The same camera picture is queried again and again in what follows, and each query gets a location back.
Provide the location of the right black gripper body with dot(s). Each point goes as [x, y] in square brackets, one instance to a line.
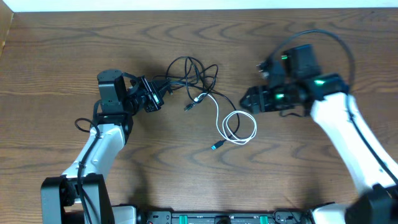
[275, 98]

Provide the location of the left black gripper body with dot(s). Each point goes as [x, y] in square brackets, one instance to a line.
[152, 99]

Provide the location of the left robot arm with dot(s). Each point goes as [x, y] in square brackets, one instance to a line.
[79, 194]

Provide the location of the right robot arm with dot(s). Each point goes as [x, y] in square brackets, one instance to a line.
[297, 80]

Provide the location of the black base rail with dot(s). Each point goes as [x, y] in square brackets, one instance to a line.
[230, 217]

